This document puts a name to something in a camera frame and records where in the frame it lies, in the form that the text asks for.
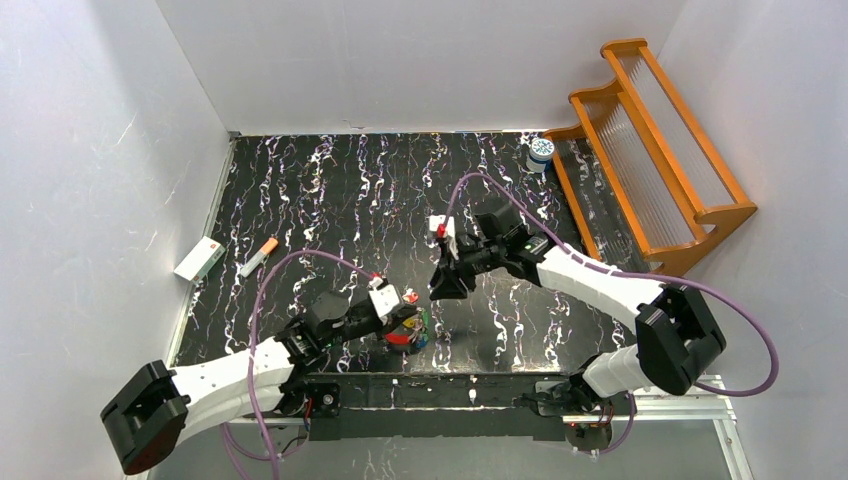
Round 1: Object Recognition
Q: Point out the keyring with coloured tags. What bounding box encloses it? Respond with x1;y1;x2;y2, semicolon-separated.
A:
382;289;431;355

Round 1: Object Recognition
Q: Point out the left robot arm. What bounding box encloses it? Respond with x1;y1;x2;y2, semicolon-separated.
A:
100;285;421;475

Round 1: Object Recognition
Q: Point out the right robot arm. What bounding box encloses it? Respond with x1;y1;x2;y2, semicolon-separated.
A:
428;205;726;402

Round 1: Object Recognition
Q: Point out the orange white marker tube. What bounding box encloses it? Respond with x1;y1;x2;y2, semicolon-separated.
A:
238;237;279;277

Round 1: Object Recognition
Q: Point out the small white blue jar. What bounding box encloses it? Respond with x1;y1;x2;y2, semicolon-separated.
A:
526;137;556;173

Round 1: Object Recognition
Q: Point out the white cardboard box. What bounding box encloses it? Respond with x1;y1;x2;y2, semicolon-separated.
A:
173;236;225;284

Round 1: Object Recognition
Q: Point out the orange wooden rack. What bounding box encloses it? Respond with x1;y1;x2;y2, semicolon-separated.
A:
542;38;757;275

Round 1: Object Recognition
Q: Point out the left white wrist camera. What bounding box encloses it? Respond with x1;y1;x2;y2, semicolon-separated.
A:
368;273;403;325

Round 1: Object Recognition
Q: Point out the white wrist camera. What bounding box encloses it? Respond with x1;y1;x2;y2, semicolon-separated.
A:
368;273;403;325
428;215;459;260

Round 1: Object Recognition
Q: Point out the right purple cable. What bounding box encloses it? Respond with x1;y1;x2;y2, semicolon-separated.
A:
445;172;780;458

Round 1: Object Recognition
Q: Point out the purple cable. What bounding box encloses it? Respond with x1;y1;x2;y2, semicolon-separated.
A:
445;172;780;458
219;249;386;480

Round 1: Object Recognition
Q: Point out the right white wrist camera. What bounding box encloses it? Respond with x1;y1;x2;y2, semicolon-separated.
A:
428;215;459;260

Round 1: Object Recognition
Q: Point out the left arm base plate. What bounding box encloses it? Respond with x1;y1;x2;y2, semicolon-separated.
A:
275;381;341;419

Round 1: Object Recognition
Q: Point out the aluminium rail frame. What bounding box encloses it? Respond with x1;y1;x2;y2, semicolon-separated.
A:
123;374;755;480

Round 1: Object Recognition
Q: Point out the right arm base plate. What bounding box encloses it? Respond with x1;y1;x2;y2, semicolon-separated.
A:
514;380;637;424

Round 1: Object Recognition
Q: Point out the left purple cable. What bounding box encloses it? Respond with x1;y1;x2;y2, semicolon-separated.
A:
219;249;386;480

